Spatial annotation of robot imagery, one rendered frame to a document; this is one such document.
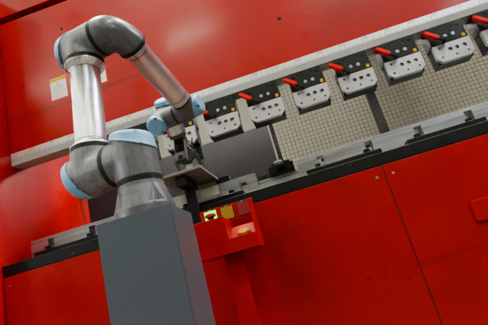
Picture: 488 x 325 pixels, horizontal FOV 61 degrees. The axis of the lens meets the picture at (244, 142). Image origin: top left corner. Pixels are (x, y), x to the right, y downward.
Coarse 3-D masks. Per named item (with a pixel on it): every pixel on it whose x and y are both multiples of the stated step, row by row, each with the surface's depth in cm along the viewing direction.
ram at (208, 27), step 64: (128, 0) 206; (192, 0) 199; (256, 0) 192; (320, 0) 186; (384, 0) 180; (448, 0) 174; (128, 64) 196; (192, 64) 190; (256, 64) 184; (320, 64) 178; (64, 128) 194
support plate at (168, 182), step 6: (192, 168) 151; (198, 168) 152; (204, 168) 156; (174, 174) 152; (180, 174) 153; (186, 174) 155; (192, 174) 157; (198, 174) 159; (204, 174) 161; (210, 174) 164; (168, 180) 156; (174, 180) 158; (198, 180) 168; (204, 180) 170; (210, 180) 173; (168, 186) 165; (174, 186) 167
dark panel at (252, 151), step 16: (208, 144) 236; (224, 144) 234; (240, 144) 232; (256, 144) 230; (160, 160) 239; (208, 160) 233; (224, 160) 232; (240, 160) 230; (256, 160) 228; (272, 160) 226; (240, 176) 227; (112, 192) 240; (176, 192) 232; (96, 208) 239; (112, 208) 237
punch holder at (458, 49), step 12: (444, 24) 172; (456, 24) 171; (456, 36) 169; (468, 36) 168; (432, 48) 170; (444, 48) 169; (456, 48) 168; (468, 48) 167; (432, 60) 175; (444, 60) 167; (456, 60) 169; (468, 60) 173
